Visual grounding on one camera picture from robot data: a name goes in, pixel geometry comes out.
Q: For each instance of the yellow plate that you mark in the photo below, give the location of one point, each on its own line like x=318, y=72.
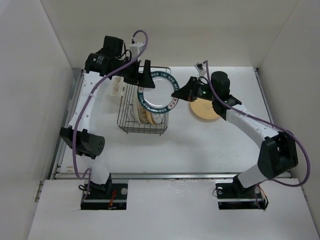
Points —
x=203, y=110

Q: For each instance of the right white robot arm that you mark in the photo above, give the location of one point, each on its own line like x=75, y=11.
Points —
x=277, y=150

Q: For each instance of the grey wire dish rack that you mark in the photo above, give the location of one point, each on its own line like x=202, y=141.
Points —
x=132, y=116

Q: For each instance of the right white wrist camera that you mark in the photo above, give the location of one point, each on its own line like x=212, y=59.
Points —
x=201, y=68

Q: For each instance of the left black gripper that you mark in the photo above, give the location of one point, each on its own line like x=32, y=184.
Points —
x=143, y=79

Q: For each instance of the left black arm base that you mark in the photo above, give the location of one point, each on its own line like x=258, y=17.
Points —
x=113, y=200

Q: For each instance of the yellow-backed white plate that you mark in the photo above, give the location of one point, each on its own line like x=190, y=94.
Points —
x=154, y=118

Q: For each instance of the white plate green lettered rim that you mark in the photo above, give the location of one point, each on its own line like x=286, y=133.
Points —
x=159, y=100

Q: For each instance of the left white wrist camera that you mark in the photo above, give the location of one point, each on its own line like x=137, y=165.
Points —
x=136, y=47

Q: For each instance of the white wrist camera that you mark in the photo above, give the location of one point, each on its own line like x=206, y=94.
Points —
x=136, y=47
x=201, y=68

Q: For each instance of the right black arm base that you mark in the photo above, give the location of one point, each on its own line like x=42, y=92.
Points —
x=230, y=197

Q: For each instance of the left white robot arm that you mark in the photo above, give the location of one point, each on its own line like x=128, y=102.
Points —
x=112, y=60

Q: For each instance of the aluminium table rail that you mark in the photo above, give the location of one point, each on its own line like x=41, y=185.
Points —
x=189, y=148

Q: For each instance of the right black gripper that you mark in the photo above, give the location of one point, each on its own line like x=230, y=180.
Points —
x=187, y=92

